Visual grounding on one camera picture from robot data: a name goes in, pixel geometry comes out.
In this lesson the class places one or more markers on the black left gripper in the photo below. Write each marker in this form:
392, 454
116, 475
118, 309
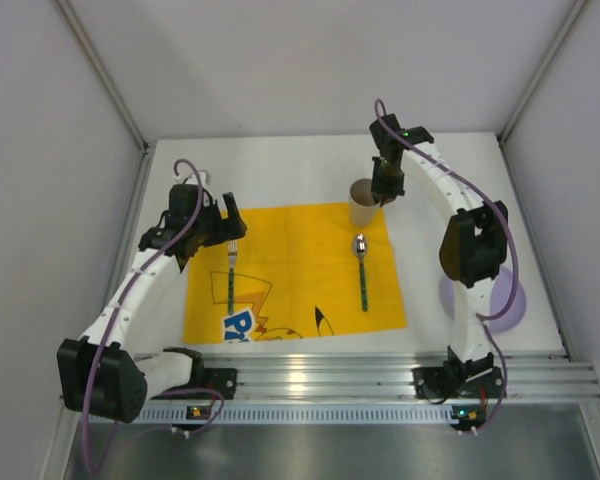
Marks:
219, 226

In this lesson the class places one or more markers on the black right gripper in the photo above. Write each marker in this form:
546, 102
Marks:
387, 182

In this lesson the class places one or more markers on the green handled fork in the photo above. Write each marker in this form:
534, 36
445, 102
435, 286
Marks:
232, 261

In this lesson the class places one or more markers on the beige paper cup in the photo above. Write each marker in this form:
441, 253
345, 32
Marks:
362, 204

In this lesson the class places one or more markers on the green handled spoon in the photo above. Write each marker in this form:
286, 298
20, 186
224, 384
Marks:
360, 250

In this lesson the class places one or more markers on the yellow cartoon print placemat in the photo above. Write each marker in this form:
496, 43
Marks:
296, 278

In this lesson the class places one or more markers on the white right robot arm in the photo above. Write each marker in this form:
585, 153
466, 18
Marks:
474, 245

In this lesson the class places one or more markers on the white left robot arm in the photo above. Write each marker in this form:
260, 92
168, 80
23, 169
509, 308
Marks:
118, 363

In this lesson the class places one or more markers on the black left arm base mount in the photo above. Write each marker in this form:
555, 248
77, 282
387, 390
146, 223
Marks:
222, 380

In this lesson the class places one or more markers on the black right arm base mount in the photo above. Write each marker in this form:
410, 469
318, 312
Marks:
430, 385

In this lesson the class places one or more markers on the slotted grey cable duct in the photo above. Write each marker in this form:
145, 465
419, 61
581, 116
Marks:
234, 414

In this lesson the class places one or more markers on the right aluminium corner post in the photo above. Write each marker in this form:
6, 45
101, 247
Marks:
560, 39

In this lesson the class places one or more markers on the aluminium corner post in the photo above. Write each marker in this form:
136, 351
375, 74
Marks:
560, 39
76, 28

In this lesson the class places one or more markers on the left aluminium corner post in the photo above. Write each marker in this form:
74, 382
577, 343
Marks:
76, 28

